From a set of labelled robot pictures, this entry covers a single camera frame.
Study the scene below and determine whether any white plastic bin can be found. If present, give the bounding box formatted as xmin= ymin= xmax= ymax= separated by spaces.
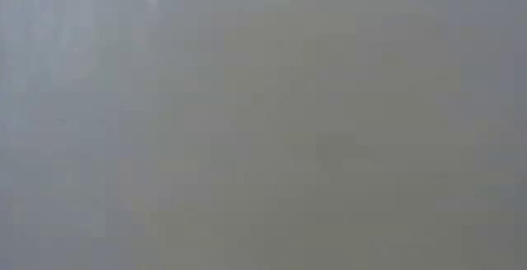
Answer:
xmin=0 ymin=0 xmax=527 ymax=270

